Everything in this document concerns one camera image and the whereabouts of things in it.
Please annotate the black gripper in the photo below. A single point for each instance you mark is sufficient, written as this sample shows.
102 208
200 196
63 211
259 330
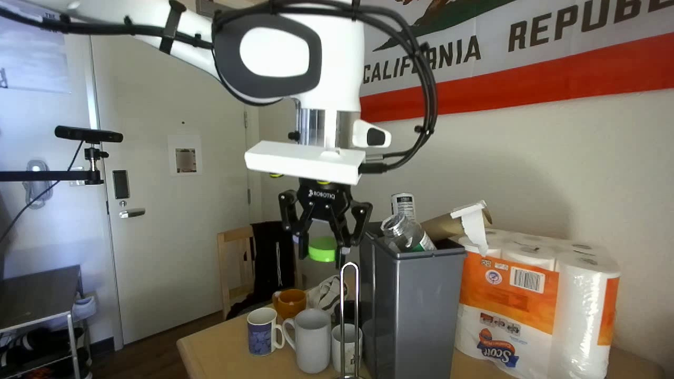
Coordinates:
322 201

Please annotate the gray metal bin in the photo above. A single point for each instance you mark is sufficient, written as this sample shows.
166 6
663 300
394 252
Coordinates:
413 316

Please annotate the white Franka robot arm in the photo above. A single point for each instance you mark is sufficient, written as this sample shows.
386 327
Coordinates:
329 65

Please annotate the clear plastic jar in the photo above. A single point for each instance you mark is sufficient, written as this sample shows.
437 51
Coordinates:
412 234

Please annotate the black bag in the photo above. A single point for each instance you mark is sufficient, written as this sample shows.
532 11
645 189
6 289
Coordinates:
271 260

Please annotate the white cloth with dark print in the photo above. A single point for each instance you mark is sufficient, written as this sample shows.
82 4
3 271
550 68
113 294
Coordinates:
326 294

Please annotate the white can with black label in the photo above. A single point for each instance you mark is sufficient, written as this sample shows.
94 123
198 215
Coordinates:
402 205

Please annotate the orange mug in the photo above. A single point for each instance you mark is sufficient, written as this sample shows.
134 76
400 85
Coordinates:
289 305

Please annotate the cardboard piece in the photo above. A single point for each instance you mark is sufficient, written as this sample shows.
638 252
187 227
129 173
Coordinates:
232 271

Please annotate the tall white mug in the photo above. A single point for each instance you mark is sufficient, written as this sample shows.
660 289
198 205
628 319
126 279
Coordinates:
313 344

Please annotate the white mug with blue print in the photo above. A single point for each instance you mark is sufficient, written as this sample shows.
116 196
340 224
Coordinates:
262 334

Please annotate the small white mug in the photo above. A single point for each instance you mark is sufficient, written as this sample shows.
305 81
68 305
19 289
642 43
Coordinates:
347 349

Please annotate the cardboard paper towel roll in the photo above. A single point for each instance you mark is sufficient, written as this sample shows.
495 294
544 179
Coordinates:
455 227

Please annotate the small photo on door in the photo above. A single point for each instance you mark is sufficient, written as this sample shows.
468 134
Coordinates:
185 161

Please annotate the black door keypad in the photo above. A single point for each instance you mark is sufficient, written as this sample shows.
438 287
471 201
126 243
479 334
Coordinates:
121 184

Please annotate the orange paper towel pack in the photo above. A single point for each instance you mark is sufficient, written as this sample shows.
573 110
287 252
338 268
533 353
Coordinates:
539 308

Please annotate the California Republic flag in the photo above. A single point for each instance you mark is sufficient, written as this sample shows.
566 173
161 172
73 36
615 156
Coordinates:
533 49

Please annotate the metal cart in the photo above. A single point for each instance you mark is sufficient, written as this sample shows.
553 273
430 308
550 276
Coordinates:
38 301

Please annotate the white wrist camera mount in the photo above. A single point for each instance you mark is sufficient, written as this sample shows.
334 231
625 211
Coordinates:
305 161

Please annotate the black stereo camera bar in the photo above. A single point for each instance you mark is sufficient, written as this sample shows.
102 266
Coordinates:
87 134

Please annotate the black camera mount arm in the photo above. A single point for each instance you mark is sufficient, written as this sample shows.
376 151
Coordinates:
49 176

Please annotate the white wall poster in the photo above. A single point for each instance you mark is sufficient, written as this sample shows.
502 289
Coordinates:
31 65

